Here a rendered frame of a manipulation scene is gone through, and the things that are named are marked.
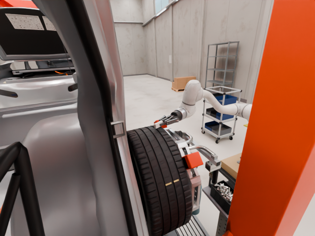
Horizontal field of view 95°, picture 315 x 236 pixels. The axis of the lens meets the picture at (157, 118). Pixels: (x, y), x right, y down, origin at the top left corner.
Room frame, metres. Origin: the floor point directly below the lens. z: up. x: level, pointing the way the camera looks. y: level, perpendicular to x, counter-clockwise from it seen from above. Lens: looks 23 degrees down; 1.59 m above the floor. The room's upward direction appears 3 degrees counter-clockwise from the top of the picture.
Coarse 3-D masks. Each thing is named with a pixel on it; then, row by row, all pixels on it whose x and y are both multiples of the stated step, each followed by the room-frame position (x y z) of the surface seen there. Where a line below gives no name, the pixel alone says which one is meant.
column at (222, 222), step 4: (220, 216) 0.80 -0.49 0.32; (220, 220) 0.80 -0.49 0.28; (224, 220) 0.77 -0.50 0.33; (220, 224) 0.79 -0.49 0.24; (224, 224) 0.76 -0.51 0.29; (220, 228) 0.78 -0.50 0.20; (224, 228) 0.75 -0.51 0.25; (216, 232) 0.82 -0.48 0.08; (220, 232) 0.78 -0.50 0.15; (224, 232) 0.75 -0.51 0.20
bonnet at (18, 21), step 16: (0, 16) 2.89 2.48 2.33; (16, 16) 2.96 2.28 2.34; (32, 16) 3.03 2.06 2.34; (0, 32) 3.05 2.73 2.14; (16, 32) 3.13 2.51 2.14; (32, 32) 3.22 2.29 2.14; (48, 32) 3.32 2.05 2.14; (0, 48) 3.14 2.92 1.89; (16, 48) 3.25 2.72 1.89; (32, 48) 3.35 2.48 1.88; (48, 48) 3.45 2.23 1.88
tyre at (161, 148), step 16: (144, 128) 0.84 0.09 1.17; (160, 128) 0.82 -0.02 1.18; (128, 144) 0.75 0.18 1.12; (144, 144) 0.66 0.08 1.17; (160, 144) 0.67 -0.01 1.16; (144, 160) 0.58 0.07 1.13; (160, 160) 0.59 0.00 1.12; (176, 160) 0.60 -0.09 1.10; (144, 176) 0.52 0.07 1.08; (160, 176) 0.53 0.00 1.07; (176, 176) 0.54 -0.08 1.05; (144, 192) 0.48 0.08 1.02; (160, 192) 0.49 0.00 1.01; (176, 192) 0.50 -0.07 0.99; (160, 208) 0.46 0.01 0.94; (176, 208) 0.48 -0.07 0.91; (192, 208) 0.51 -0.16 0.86; (160, 224) 0.44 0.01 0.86; (176, 224) 0.47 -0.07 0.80
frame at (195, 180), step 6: (168, 132) 0.90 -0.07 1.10; (174, 132) 0.86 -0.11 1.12; (174, 138) 0.79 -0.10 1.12; (180, 138) 0.78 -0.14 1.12; (180, 144) 0.72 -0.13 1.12; (186, 144) 0.73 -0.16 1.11; (180, 150) 0.69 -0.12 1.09; (186, 150) 0.70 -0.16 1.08; (192, 174) 0.64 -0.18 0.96; (198, 174) 0.61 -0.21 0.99; (192, 180) 0.59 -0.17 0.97; (198, 180) 0.59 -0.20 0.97; (192, 186) 0.57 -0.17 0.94; (198, 186) 0.59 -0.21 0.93; (192, 192) 0.57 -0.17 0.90; (198, 192) 0.59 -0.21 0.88; (192, 198) 0.57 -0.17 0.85; (198, 198) 0.59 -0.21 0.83; (198, 204) 0.59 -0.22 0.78
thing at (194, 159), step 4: (196, 152) 0.62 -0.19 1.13; (184, 156) 0.62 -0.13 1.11; (188, 156) 0.60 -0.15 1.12; (192, 156) 0.60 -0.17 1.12; (196, 156) 0.61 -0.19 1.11; (200, 156) 0.61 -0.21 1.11; (184, 160) 0.62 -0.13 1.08; (188, 160) 0.59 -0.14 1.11; (192, 160) 0.59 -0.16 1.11; (196, 160) 0.59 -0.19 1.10; (200, 160) 0.60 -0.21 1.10; (184, 164) 0.62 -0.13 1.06; (188, 164) 0.58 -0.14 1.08; (192, 164) 0.57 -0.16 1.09; (196, 164) 0.58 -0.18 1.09; (200, 164) 0.58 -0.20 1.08; (188, 168) 0.58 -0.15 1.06; (192, 168) 0.56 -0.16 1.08
